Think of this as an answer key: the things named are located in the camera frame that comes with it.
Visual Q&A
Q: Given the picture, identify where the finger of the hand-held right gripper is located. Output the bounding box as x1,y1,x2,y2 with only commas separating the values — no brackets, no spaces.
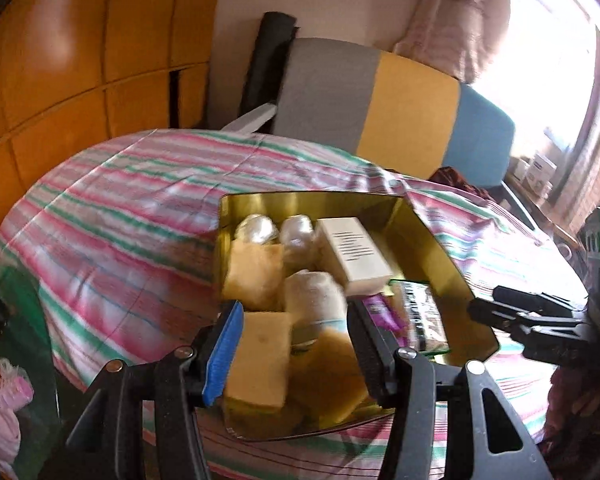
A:
467,299,598,366
492,285,591,318

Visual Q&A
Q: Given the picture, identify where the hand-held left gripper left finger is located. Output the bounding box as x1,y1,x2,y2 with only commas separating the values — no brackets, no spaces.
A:
37,300,245,480

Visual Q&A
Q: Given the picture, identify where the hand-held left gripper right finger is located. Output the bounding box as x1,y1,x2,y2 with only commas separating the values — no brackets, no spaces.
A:
347,300,556,480

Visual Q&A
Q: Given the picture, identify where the yellow sponge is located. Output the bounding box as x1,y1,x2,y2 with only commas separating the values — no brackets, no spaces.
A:
222,240,286,311
222,310,293,413
292,332,381,426

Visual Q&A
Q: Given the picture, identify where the beige towel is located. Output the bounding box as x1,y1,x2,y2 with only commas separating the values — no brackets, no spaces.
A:
282,270,348,351

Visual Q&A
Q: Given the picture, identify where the gold metal tray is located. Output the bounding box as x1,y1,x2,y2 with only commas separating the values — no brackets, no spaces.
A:
214,191,501,443

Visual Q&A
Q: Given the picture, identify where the white printed box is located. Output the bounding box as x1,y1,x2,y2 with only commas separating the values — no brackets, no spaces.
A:
314,217,393,296

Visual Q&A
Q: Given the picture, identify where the purple snack packet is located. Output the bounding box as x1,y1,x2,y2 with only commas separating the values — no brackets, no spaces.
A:
364,294,406,333

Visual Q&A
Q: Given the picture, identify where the black snack packet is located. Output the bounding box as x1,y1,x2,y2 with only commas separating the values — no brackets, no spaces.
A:
395,280,448,356

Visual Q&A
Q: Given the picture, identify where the wooden side table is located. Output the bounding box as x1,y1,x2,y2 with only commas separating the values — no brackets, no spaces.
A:
502,180,586,256

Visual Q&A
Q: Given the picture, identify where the white carton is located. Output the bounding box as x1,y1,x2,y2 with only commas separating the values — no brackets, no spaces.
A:
522,152,556,193

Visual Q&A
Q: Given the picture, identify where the white wrapped ball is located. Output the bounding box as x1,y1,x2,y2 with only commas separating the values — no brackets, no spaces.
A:
279,215,315,261
234,213,277,247

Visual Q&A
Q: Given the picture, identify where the dark red cloth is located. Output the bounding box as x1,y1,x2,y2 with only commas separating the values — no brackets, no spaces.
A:
427,166,501,201

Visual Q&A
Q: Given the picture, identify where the pink green striped cloth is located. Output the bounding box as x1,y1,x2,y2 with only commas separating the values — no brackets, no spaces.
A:
0,129,588,478

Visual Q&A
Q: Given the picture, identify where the green glass table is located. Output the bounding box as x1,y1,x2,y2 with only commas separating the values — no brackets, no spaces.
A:
0,265,63,480

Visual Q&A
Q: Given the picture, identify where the pink plastic bag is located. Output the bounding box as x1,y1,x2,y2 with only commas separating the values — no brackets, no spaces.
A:
0,357,33,480

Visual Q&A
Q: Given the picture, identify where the grey yellow blue sofa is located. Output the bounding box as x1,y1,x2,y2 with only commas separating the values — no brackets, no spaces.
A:
275,37,516,188

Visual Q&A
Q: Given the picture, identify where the white foam piece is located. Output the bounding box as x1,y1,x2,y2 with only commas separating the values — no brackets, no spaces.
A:
221,102,277,133

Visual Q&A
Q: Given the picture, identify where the pale pink curtain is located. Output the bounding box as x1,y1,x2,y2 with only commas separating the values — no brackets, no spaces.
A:
392,0,511,83

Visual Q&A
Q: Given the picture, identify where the black rolled mat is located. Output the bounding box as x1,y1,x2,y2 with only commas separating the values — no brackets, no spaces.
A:
240,11,298,121

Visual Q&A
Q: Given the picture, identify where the wooden wardrobe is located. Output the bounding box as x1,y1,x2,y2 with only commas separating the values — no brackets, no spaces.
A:
0,0,226,256

